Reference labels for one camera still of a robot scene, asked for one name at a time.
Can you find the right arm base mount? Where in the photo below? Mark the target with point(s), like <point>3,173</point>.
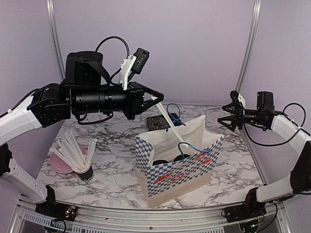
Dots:
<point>245,211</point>

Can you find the white straw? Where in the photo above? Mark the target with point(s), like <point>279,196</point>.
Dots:
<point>166,115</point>
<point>151,158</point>

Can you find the black cup holding straws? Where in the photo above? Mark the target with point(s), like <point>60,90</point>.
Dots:
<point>86,174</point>

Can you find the aluminium front rail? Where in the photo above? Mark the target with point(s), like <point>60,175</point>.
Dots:
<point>91,219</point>

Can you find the black plastic cup lid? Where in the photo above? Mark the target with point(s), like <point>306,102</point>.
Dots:
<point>181,157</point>

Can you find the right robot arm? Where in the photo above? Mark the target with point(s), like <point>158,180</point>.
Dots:
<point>267,118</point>

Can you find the black floral square plate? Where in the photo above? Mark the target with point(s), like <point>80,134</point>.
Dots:
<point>159,122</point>

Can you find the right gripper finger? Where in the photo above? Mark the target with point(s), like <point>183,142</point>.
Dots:
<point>230,108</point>
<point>228,121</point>

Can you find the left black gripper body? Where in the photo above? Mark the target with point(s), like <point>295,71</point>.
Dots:
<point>131,108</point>

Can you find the right aluminium frame post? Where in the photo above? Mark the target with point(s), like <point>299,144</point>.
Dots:
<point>254,24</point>

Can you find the blue checkered paper bag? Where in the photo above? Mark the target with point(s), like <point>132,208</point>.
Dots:
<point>165,182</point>

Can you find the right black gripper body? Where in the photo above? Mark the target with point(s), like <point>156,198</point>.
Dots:
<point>239,114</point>

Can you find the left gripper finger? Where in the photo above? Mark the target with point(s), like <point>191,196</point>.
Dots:
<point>149,103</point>
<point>155,95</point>

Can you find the aluminium frame post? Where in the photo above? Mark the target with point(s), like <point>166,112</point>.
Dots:
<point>254,24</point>
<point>55,38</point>

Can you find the left aluminium frame post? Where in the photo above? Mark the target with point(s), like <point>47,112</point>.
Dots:
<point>55,38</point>

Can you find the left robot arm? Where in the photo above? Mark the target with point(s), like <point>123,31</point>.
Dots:
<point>86,89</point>

